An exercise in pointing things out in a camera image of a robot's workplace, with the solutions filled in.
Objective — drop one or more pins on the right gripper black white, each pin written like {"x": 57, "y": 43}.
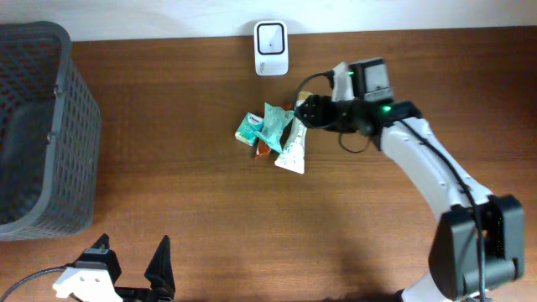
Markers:
{"x": 320, "y": 113}

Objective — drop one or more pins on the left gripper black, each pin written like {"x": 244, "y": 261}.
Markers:
{"x": 162, "y": 275}

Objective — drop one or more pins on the teal plastic pouch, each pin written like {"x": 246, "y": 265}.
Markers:
{"x": 275, "y": 121}

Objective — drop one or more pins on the white bamboo print tube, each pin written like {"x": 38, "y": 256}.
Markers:
{"x": 292, "y": 156}

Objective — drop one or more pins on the orange brown snack wrapper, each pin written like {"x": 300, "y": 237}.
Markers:
{"x": 263, "y": 149}

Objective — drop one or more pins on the green tissue pack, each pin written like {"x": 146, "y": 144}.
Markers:
{"x": 247, "y": 129}

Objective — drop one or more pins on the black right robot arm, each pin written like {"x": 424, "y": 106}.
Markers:
{"x": 479, "y": 240}

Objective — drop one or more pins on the white barcode scanner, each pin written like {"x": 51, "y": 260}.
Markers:
{"x": 271, "y": 48}

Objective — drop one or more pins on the dark grey plastic basket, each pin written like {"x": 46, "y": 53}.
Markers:
{"x": 50, "y": 135}

